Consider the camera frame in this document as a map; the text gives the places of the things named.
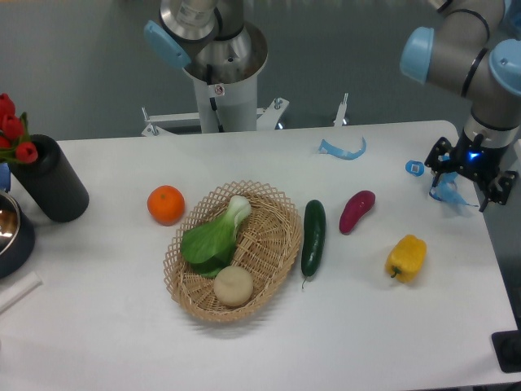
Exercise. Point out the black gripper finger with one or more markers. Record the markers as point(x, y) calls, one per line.
point(499, 189)
point(439, 160)

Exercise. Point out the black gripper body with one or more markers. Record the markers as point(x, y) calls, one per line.
point(475, 161)

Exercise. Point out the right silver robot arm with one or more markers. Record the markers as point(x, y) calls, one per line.
point(454, 57)

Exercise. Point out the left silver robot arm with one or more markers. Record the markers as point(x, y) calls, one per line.
point(211, 41)

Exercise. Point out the yellow bell pepper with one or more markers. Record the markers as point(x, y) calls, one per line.
point(406, 259)

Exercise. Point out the small blue tag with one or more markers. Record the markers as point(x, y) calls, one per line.
point(415, 168)

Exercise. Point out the purple sweet potato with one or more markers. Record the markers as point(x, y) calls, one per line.
point(355, 209)

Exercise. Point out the blue ribbon on table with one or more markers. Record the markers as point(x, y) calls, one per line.
point(340, 153)

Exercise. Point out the dark green cucumber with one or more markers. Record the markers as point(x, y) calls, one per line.
point(314, 238)

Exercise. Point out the black device at table edge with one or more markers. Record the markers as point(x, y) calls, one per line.
point(507, 349)

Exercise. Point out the woven wicker basket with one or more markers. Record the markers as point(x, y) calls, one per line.
point(267, 246)

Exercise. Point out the beige round bun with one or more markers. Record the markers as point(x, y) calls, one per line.
point(233, 286)

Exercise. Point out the green bok choy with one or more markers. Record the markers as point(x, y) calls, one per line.
point(210, 247)

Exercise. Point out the orange mandarin fruit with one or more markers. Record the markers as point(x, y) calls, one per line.
point(166, 205)

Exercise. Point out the black cylindrical vase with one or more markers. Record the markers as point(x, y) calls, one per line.
point(52, 182)

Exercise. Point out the red artificial tulips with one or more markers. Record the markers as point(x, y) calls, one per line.
point(16, 144)

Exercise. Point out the dark metal bowl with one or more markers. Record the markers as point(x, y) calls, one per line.
point(17, 236)

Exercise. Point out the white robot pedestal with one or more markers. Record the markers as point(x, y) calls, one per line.
point(225, 108)

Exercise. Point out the white metal base frame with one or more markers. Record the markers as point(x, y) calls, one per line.
point(269, 118)

